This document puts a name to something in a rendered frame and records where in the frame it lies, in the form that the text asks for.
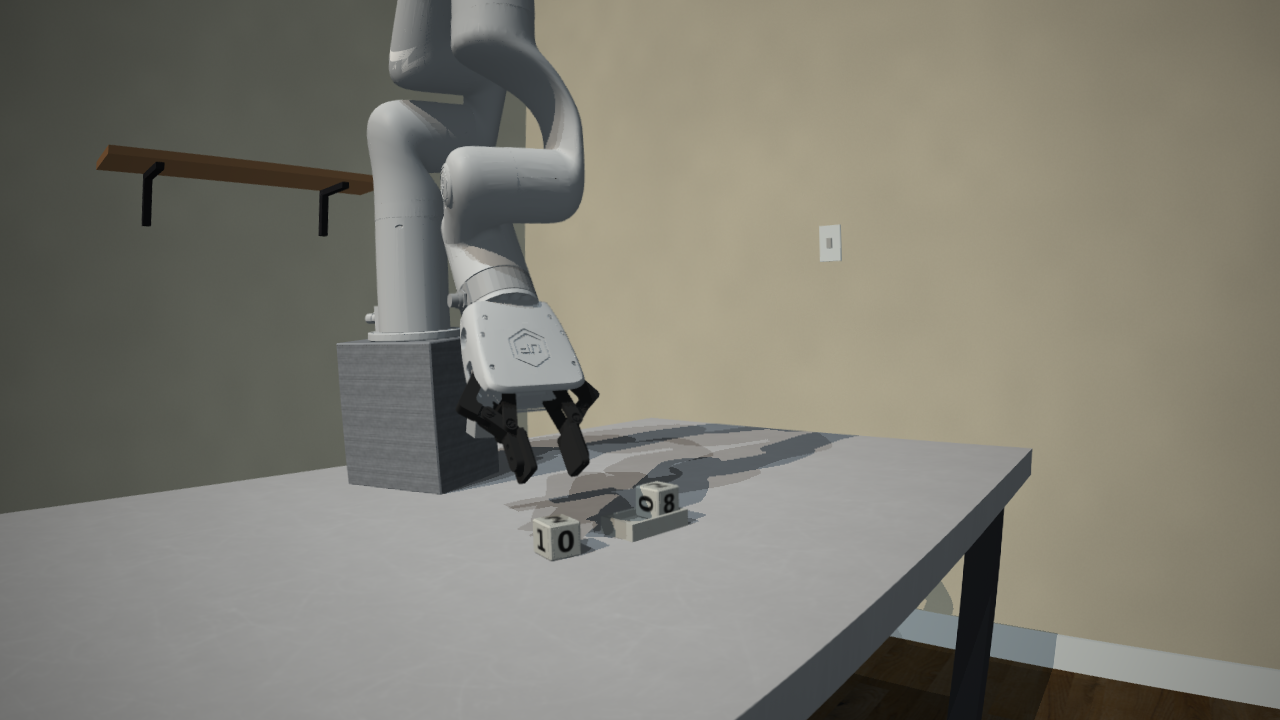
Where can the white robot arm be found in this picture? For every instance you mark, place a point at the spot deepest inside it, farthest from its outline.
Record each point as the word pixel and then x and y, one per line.
pixel 481 187

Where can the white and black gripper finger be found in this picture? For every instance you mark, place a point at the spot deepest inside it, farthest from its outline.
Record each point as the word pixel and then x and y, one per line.
pixel 571 441
pixel 501 421

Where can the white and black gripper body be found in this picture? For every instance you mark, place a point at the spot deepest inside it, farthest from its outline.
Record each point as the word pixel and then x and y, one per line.
pixel 516 344

